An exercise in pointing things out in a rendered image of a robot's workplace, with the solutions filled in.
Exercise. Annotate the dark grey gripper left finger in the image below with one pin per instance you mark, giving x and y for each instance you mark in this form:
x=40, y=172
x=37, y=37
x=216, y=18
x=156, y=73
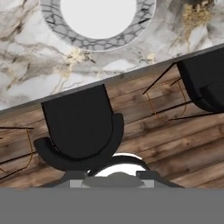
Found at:
x=76, y=176

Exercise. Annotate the white plate with crackled grey rim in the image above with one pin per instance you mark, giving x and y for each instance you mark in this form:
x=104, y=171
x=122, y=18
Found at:
x=97, y=17

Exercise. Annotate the white round object with black rim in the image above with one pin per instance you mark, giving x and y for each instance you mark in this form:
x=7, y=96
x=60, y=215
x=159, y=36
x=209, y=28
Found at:
x=119, y=167

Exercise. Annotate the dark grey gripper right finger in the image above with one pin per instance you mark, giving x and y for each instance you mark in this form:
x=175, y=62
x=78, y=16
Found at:
x=147, y=176

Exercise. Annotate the black bar stool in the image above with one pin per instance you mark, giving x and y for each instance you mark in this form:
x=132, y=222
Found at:
x=204, y=78
x=78, y=125

